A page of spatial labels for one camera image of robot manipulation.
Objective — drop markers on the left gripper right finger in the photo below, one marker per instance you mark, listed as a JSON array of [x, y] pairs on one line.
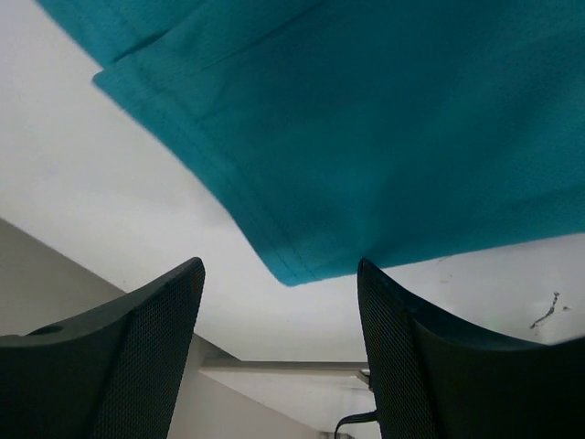
[[436, 375]]

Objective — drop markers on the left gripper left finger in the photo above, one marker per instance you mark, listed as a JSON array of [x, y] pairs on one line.
[[111, 372]]

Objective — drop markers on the teal t shirt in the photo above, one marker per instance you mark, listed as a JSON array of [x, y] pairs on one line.
[[334, 131]]

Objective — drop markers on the aluminium table frame rail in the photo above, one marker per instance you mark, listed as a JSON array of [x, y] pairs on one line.
[[215, 358]]

